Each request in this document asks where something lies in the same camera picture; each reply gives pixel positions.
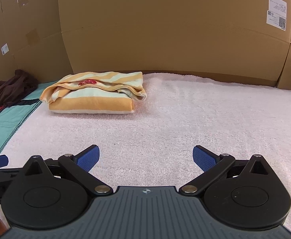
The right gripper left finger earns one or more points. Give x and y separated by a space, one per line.
77 167

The large centre cardboard box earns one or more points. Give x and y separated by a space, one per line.
244 41

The left cardboard box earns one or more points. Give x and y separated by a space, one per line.
31 40

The dark brown garment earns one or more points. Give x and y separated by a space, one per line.
15 89

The pink terry towel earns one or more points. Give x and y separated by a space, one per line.
153 146

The orange white striped sweater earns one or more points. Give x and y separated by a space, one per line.
95 93

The teal folded cloth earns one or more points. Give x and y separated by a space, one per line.
12 118

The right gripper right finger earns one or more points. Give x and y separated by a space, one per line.
213 166

